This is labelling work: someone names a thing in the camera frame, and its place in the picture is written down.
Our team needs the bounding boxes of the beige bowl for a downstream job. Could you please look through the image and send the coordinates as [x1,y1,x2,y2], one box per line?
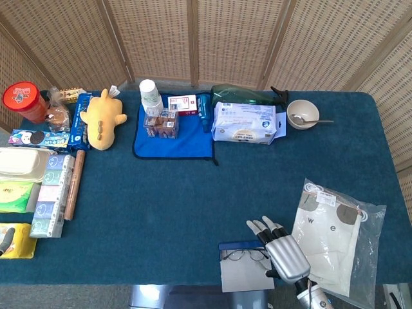
[286,99,320,130]

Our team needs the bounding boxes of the yellow wet wipe pack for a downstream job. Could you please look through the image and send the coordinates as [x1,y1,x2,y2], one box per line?
[0,223,38,259]

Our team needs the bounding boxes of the white blue tissue pack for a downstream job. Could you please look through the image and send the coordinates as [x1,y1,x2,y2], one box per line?
[211,101,287,145]

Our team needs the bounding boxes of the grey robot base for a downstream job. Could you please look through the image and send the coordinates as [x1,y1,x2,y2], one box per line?
[127,285,270,309]

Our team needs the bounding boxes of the stack of paper cups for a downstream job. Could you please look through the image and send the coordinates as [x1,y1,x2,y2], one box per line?
[138,79,164,113]

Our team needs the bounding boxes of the blue cardboard glasses box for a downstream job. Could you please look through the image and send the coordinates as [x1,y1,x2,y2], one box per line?
[218,239,276,293]

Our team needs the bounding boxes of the red lidded canister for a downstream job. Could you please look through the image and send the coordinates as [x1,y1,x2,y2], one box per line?
[2,81,51,124]

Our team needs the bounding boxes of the metal spoon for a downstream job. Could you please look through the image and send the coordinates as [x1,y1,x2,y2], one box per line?
[290,113,335,125]

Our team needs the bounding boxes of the red and white carton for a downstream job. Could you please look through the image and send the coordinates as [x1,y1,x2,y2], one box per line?
[167,94,200,117]

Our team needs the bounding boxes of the clear bag with white cloth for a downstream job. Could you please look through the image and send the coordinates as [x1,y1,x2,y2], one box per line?
[285,178,387,308]

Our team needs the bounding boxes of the pastel pocket tissue multipack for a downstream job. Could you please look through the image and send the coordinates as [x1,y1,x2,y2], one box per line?
[29,154,76,239]

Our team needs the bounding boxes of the blue sandwich cookie box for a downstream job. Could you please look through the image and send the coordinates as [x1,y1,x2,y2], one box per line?
[8,128,72,153]

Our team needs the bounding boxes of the blue cloth black trim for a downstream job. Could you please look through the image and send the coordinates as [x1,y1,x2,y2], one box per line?
[133,93,220,167]

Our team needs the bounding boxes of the small beige snack box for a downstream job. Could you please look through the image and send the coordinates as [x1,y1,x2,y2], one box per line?
[59,87,87,104]

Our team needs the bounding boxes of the clear bag of pastries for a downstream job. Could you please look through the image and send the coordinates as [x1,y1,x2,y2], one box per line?
[44,86,71,133]

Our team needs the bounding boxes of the yellow plush toy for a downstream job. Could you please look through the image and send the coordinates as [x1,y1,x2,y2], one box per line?
[79,86,128,151]

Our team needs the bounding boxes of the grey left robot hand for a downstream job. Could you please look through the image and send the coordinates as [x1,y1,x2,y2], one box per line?
[0,227,16,258]

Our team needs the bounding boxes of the clear coffee capsule box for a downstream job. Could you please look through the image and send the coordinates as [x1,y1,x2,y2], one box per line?
[143,108,180,140]

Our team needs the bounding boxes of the dark blue snack box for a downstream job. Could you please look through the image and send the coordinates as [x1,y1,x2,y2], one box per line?
[69,92,94,152]

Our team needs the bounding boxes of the grey metal frame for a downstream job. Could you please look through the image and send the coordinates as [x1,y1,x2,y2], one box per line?
[382,283,412,309]

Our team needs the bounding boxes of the green tissue pack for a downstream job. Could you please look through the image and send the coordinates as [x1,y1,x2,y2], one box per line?
[0,180,41,214]

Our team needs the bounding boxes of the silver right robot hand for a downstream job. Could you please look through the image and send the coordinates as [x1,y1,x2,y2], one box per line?
[246,215,312,285]

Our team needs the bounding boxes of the blue plastic bottle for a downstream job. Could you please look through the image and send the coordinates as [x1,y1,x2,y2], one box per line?
[196,94,212,133]

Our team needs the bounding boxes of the wooden rolling pin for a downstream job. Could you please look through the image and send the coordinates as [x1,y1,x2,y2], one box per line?
[63,149,86,221]

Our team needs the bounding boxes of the woven rattan folding screen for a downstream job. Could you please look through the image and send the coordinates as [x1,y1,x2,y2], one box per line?
[0,0,412,173]

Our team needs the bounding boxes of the white clamshell lunch box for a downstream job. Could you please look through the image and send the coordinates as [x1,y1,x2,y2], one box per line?
[0,147,52,185]

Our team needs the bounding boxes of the black-framed eyeglasses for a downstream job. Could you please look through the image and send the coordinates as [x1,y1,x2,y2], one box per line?
[221,249,270,262]

